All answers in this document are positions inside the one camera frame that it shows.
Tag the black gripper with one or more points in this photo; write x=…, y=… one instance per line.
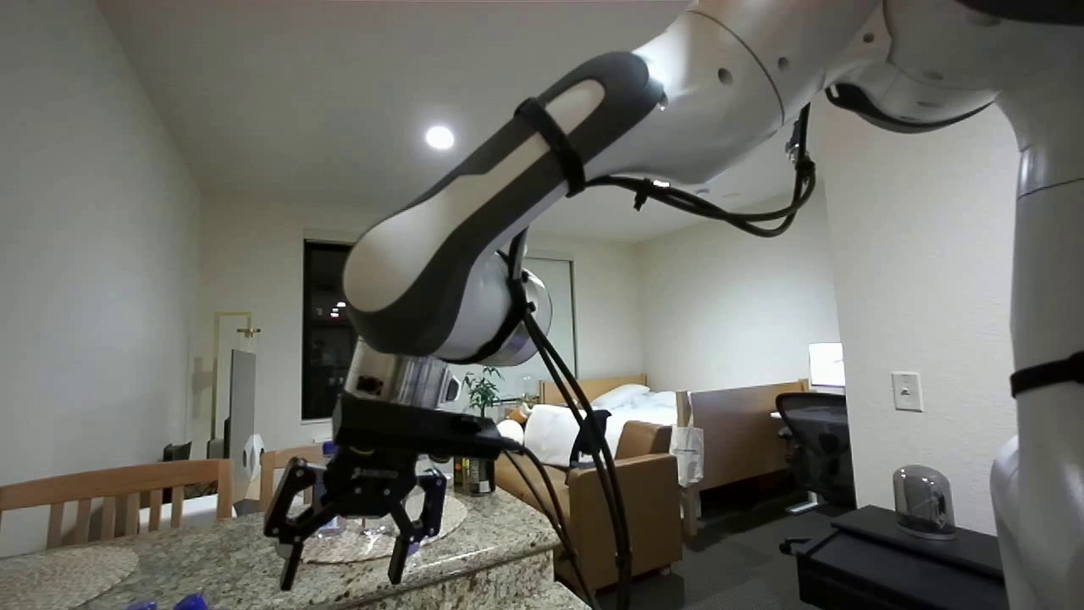
x=369, y=480

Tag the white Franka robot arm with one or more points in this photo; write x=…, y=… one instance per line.
x=510, y=223

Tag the clear water bottle blue label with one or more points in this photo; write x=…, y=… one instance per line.
x=355, y=538

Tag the wooden chair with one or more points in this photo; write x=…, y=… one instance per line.
x=275, y=463
x=113, y=480

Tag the black can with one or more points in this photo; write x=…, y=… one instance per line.
x=476, y=475

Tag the green potted plant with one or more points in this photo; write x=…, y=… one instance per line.
x=483, y=392

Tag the dark window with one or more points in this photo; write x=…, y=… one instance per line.
x=322, y=341

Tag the blue-labelled water bottle pack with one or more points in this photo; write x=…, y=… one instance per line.
x=189, y=600

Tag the brown cardboard box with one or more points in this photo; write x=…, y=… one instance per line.
x=646, y=508

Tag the bed with white bedding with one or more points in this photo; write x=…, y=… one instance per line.
x=633, y=409

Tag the round ceiling light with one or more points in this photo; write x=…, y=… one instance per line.
x=437, y=138

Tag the black office chair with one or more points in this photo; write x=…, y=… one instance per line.
x=818, y=443

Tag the white lit screen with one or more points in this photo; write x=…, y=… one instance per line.
x=829, y=362

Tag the black case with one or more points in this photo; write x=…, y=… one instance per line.
x=892, y=565

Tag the grey metal appliance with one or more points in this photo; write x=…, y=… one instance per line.
x=924, y=496

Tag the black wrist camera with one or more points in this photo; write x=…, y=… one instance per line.
x=407, y=425

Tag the white wall switch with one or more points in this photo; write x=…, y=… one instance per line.
x=907, y=392

